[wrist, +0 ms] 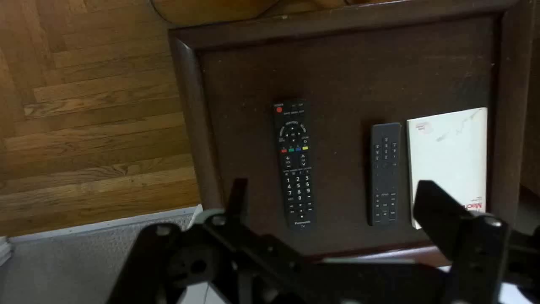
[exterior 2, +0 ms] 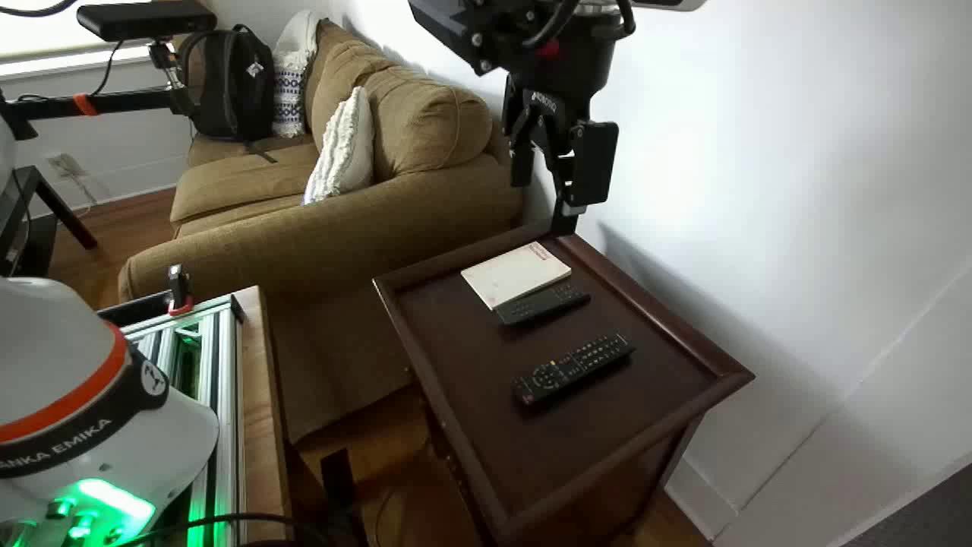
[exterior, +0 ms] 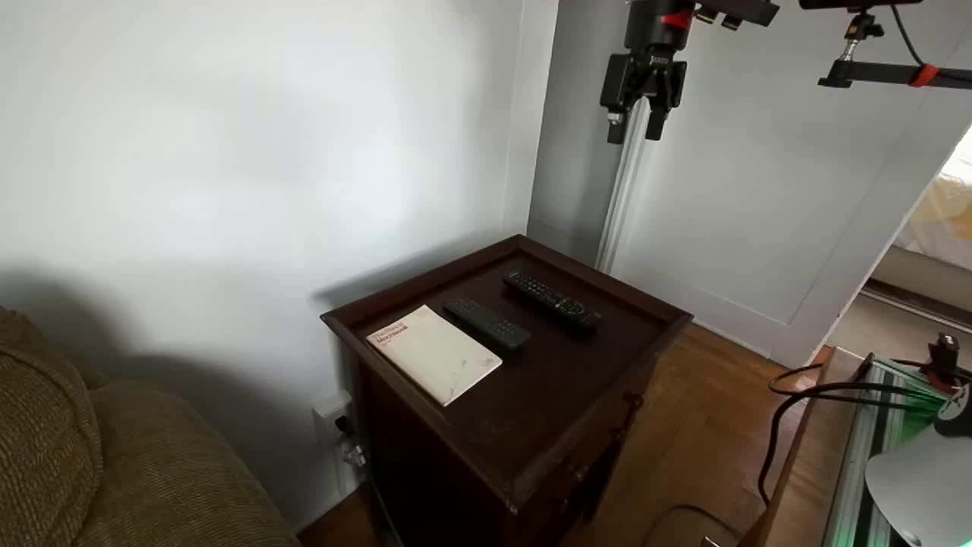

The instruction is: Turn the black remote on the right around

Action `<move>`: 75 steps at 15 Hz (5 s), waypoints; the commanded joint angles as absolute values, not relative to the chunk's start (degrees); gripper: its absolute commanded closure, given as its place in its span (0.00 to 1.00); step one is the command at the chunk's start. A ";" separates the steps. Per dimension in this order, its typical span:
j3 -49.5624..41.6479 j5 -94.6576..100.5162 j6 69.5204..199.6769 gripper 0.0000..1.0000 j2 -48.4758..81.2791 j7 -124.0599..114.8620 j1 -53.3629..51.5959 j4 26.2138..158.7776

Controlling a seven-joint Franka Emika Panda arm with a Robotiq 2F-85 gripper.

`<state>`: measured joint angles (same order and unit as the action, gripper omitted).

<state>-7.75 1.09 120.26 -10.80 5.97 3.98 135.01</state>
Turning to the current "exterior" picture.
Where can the white wall outlet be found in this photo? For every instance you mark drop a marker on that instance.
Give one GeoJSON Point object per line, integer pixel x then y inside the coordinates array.
{"type": "Point", "coordinates": [332, 415]}

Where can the plain black remote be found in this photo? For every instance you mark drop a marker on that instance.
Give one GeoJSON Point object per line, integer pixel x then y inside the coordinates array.
{"type": "Point", "coordinates": [486, 324]}

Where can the black clamp knob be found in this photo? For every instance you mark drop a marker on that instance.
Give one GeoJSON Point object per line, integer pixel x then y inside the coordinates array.
{"type": "Point", "coordinates": [942, 354]}

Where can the black camera on stand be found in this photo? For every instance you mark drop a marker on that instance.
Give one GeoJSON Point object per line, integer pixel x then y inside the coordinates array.
{"type": "Point", "coordinates": [860, 4]}

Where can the white vertical wall trim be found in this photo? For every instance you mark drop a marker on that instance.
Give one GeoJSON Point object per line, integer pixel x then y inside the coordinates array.
{"type": "Point", "coordinates": [622, 202]}

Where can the wooden robot cart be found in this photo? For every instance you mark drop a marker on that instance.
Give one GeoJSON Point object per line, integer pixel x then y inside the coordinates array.
{"type": "Point", "coordinates": [799, 465]}

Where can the olive fabric sofa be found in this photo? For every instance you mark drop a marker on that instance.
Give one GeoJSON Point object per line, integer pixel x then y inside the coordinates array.
{"type": "Point", "coordinates": [171, 476]}

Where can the white paper sheet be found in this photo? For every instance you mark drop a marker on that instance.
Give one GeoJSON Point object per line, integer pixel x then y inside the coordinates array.
{"type": "Point", "coordinates": [436, 354]}

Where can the olive sofa cushion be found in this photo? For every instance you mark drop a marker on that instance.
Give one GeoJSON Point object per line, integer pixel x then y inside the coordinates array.
{"type": "Point", "coordinates": [41, 436]}

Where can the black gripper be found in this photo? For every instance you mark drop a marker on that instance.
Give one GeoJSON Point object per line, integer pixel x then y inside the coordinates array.
{"type": "Point", "coordinates": [644, 79]}

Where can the bed with light bedding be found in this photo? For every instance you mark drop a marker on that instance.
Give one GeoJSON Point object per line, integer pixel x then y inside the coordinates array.
{"type": "Point", "coordinates": [942, 217]}

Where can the black Panasonic TV remote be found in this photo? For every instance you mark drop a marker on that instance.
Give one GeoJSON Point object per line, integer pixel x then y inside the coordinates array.
{"type": "Point", "coordinates": [551, 303]}

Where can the dark wooden side table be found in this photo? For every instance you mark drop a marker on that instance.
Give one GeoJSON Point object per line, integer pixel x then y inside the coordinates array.
{"type": "Point", "coordinates": [567, 406]}

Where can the aluminium extrusion frame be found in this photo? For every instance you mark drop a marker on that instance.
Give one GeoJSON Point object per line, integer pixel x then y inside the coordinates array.
{"type": "Point", "coordinates": [860, 465]}

